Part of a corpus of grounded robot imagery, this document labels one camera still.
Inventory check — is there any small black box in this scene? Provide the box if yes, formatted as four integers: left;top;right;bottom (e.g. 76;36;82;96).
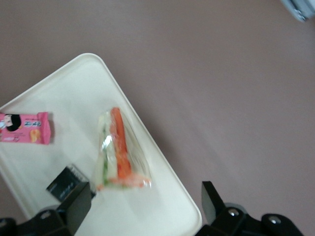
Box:
46;164;96;201

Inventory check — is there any sandwich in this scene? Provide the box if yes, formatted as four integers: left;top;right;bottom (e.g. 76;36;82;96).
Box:
92;106;153;192

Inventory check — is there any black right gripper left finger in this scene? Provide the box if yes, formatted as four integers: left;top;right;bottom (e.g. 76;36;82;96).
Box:
0;180;94;236

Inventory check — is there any white grey metal fixture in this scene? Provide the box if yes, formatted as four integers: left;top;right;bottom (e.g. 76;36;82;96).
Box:
279;0;315;23

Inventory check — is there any pink snack packet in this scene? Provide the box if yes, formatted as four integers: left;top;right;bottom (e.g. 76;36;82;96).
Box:
0;112;54;146

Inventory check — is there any cream plastic tray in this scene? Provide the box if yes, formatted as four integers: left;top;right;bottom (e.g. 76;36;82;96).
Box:
0;52;203;236

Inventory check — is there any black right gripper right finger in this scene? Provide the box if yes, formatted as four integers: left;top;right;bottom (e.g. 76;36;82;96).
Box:
193;180;306;236

